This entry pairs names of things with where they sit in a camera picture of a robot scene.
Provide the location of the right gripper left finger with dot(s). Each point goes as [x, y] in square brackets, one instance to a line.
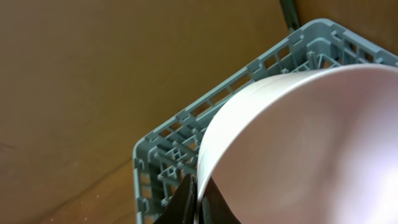
[182, 206]

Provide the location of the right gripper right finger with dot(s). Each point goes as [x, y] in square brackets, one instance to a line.
[214, 209]

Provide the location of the small white bowl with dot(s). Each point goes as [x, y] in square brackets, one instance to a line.
[307, 147]

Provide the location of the grey dishwasher rack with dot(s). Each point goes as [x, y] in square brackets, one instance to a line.
[165, 155]

